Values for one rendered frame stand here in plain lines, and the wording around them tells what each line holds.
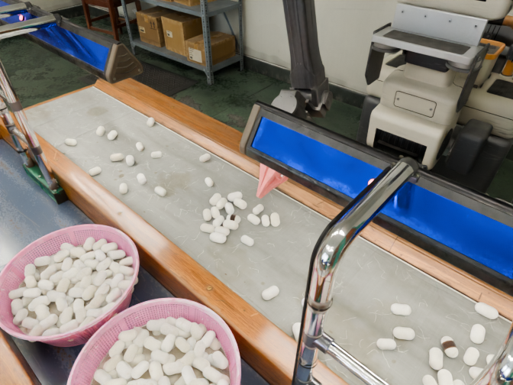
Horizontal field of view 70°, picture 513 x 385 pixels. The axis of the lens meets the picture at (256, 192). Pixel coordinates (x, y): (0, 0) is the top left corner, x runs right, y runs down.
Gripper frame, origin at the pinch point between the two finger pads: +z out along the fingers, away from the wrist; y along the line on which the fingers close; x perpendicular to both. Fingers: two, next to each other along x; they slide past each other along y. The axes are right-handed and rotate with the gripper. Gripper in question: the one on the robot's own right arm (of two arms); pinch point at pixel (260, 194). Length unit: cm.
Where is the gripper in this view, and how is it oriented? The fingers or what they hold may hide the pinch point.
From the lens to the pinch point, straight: 80.6
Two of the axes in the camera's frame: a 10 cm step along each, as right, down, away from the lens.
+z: -5.1, 8.6, -0.2
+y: 7.4, 4.3, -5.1
